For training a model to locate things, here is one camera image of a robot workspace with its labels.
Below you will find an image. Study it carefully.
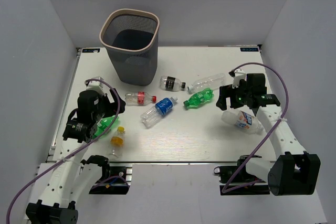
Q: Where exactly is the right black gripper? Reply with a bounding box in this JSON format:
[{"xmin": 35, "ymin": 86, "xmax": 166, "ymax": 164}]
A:
[{"xmin": 216, "ymin": 81, "xmax": 252, "ymax": 111}]

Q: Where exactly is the green bottle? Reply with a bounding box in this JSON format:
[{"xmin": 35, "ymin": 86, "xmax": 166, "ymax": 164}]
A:
[
  {"xmin": 183, "ymin": 88, "xmax": 214, "ymax": 109},
  {"xmin": 92, "ymin": 116, "xmax": 119, "ymax": 138}
]

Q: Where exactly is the clear bottle white cap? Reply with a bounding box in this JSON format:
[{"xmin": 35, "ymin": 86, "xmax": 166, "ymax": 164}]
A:
[{"xmin": 187, "ymin": 73, "xmax": 225, "ymax": 93}]

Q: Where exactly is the white bottle blue orange label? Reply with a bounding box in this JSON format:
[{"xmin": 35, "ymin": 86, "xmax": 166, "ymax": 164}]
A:
[{"xmin": 221, "ymin": 109, "xmax": 264, "ymax": 134}]

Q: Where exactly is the clear bottle red label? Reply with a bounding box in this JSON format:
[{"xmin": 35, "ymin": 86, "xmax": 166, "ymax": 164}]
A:
[{"xmin": 125, "ymin": 91, "xmax": 156, "ymax": 106}]

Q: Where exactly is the clear bottle blue label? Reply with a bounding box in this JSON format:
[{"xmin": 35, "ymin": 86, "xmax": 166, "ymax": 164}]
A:
[{"xmin": 140, "ymin": 97, "xmax": 178, "ymax": 128}]

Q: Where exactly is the clear bottle orange label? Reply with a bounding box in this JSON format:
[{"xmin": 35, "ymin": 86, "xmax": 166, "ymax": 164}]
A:
[{"xmin": 109, "ymin": 126, "xmax": 125, "ymax": 161}]

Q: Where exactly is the clear bottle black label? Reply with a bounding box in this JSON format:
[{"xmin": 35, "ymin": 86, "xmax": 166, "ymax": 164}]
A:
[{"xmin": 160, "ymin": 76, "xmax": 186, "ymax": 92}]

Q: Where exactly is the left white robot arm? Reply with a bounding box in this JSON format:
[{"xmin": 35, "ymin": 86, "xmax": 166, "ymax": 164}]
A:
[{"xmin": 26, "ymin": 88, "xmax": 125, "ymax": 223}]

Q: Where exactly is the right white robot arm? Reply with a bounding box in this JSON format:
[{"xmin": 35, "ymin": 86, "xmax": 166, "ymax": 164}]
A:
[{"xmin": 216, "ymin": 69, "xmax": 321, "ymax": 196}]

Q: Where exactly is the grey mesh waste bin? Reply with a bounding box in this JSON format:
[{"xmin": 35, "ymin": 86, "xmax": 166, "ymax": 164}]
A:
[{"xmin": 99, "ymin": 8, "xmax": 160, "ymax": 86}]

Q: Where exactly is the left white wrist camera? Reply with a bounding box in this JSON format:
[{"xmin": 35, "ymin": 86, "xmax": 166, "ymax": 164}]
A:
[{"xmin": 85, "ymin": 81, "xmax": 105, "ymax": 95}]

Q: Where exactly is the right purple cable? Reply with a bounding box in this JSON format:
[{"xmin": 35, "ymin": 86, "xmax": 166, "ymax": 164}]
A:
[{"xmin": 222, "ymin": 62, "xmax": 290, "ymax": 193}]

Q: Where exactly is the purple cable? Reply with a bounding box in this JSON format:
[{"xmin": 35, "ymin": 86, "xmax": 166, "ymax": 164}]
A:
[
  {"xmin": 6, "ymin": 78, "xmax": 122, "ymax": 224},
  {"xmin": 222, "ymin": 62, "xmax": 290, "ymax": 193}
]

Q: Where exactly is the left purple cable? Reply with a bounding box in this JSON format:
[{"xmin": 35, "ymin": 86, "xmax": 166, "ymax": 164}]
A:
[{"xmin": 6, "ymin": 78, "xmax": 122, "ymax": 224}]

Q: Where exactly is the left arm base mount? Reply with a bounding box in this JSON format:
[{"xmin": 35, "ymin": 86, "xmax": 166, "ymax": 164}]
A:
[{"xmin": 89, "ymin": 163, "xmax": 132, "ymax": 195}]

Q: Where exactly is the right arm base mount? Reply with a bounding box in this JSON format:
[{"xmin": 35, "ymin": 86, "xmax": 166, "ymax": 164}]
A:
[{"xmin": 213, "ymin": 155, "xmax": 270, "ymax": 196}]

